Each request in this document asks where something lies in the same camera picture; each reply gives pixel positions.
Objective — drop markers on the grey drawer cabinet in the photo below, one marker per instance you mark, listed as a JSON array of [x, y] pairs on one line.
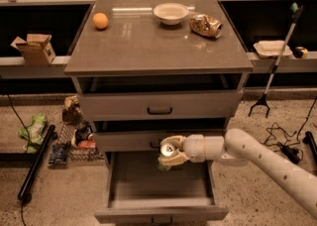
[[137, 53]]

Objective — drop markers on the black floor bar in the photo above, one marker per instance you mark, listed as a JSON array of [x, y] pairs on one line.
[[25, 190], [310, 141]]

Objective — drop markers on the white foam food tray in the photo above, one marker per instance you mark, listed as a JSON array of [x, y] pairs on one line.
[[266, 49]]

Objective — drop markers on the grey middle drawer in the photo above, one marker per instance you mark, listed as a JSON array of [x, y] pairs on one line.
[[130, 141]]

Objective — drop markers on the blue snack packet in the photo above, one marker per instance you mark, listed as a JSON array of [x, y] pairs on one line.
[[58, 155]]

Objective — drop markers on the orange fruit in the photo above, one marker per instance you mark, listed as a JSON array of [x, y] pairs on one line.
[[100, 21]]

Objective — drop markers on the black floor bar right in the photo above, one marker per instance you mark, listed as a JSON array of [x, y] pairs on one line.
[[310, 141]]

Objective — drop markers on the wire mesh basket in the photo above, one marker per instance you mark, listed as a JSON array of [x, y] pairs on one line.
[[88, 155]]

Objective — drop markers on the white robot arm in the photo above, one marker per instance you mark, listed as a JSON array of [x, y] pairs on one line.
[[236, 147]]

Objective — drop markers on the grabber reacher tool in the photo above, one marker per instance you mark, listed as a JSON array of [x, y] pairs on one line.
[[296, 13]]

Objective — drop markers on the green chip bag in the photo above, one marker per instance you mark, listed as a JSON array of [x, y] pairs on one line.
[[33, 134]]

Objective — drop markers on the grey drawer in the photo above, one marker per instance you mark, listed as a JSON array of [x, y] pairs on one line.
[[152, 106], [130, 141], [137, 191]]

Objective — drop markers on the black floor bar left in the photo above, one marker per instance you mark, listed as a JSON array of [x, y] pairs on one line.
[[25, 190]]

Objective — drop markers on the yellow black tape roll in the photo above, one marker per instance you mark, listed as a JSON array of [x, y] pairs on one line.
[[300, 52]]

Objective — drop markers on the white bowl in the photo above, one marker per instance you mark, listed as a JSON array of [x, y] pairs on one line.
[[170, 13]]

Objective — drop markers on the green soda can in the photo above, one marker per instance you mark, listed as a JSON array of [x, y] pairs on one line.
[[164, 159]]

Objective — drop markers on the crushed gold snack bag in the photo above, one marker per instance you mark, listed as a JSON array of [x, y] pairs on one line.
[[205, 25]]

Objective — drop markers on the small cardboard box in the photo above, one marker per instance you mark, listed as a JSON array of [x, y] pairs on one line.
[[36, 49]]

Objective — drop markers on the grey bottom drawer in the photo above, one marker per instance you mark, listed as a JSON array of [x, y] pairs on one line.
[[137, 191]]

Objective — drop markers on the brown snack bag on floor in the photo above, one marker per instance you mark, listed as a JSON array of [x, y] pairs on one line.
[[71, 112]]

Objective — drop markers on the red and black packets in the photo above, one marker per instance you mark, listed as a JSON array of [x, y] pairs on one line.
[[83, 137]]

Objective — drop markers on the grey top drawer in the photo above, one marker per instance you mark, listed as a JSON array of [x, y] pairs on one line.
[[152, 106]]

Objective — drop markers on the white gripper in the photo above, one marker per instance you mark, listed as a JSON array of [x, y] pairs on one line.
[[193, 148]]

